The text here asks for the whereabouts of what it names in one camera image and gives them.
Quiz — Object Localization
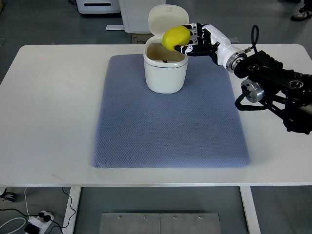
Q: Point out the white power strip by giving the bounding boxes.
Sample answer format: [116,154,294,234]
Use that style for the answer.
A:
[24,211,54,234]

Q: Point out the white table leg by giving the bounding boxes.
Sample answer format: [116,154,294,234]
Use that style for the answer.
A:
[62,187,81,234]
[239,186,261,234]

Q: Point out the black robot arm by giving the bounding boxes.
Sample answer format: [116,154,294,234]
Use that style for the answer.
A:
[233,25,312,134]

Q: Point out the black power cable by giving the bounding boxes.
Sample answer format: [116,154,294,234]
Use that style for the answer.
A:
[50,187,77,234]

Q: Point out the cardboard box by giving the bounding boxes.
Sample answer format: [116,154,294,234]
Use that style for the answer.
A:
[131,34,153,44]

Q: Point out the white machine with black slot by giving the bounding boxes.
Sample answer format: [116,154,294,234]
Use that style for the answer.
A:
[76,0,120,14]

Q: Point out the white table left leg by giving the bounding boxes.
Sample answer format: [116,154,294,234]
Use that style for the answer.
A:
[62,187,81,234]

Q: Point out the grey floor outlet cover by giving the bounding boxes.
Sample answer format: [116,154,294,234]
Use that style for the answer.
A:
[229,37,239,44]

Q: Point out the white cable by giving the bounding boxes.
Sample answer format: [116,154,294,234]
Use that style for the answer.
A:
[0,187,31,234]

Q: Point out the white cabinet base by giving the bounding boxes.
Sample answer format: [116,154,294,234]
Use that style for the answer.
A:
[106,0,166,34]

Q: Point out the white trash bin open lid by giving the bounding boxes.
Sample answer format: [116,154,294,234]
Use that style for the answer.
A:
[143,4,189,94]

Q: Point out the person's shoe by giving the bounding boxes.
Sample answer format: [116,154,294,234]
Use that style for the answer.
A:
[291,7,312,21]

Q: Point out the white table right leg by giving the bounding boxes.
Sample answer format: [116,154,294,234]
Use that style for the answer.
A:
[239,186,261,234]

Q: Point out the yellow lemon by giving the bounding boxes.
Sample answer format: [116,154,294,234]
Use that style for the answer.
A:
[161,26,191,51]

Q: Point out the blue textured mat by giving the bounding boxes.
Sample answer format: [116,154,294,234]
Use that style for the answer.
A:
[92,55,250,168]

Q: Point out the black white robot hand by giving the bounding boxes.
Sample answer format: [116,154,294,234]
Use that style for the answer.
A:
[174,23,247,73]

